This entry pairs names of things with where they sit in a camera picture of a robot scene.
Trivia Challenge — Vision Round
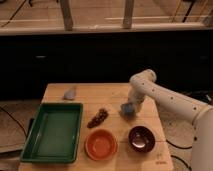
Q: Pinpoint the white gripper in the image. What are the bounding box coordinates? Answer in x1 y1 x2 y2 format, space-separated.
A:
128 89 145 115

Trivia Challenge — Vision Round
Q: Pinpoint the blue sponge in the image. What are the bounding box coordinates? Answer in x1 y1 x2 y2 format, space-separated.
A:
121 103 135 117

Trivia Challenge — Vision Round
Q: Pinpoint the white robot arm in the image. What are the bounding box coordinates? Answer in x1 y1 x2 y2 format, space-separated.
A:
128 69 213 171

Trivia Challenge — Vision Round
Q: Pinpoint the green plastic tray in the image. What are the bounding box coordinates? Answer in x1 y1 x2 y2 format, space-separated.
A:
21 103 83 164

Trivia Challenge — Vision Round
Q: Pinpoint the dark purple bowl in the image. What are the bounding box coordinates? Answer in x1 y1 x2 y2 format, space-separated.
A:
128 126 155 153

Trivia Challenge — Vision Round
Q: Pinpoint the bunch of dark grapes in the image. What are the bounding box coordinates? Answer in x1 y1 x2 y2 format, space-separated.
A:
87 108 108 128

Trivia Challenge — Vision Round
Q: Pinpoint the orange bowl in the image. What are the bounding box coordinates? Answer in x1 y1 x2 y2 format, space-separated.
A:
84 129 118 161

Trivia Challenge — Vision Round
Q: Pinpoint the grey blue cloth piece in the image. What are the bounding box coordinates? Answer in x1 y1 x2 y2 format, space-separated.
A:
63 87 76 100

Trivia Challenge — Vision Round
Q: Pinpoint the black cable right floor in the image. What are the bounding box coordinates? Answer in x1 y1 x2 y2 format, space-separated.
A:
165 139 194 150

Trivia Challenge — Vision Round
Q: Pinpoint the black cable floor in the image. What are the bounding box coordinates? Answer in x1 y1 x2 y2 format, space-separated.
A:
0 106 28 139
165 139 194 150

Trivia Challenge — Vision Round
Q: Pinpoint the black cable left floor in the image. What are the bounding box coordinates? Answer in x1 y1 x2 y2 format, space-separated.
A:
0 106 28 139

